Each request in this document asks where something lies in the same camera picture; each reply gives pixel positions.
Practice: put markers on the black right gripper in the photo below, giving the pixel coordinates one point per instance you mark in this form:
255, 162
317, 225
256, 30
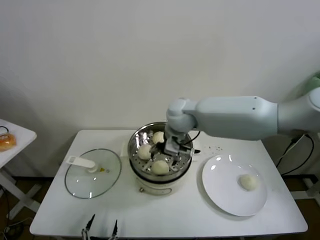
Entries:
160, 147

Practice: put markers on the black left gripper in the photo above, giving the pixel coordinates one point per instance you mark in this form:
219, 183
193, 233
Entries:
100, 238

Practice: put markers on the white steamed baozi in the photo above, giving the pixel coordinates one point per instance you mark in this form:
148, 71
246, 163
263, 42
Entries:
144, 152
160, 167
158, 137
248, 182

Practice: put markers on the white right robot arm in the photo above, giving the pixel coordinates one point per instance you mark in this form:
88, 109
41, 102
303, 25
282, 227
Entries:
237, 117

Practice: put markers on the stainless steel steamer basket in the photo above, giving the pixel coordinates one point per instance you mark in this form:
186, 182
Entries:
136, 142

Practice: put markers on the white electric cooker pot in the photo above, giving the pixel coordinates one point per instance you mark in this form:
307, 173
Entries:
155, 187

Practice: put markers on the white round plate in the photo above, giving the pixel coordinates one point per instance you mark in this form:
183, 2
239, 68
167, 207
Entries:
215, 185

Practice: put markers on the white folding side table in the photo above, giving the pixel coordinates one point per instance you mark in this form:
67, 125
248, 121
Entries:
20, 140

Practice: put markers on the golden bread bun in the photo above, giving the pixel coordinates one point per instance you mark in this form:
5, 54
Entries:
7, 142

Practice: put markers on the pale green object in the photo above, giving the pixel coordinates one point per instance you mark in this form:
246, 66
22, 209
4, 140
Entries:
312, 85

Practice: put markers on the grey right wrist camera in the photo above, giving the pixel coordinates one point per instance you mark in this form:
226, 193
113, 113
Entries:
172, 146

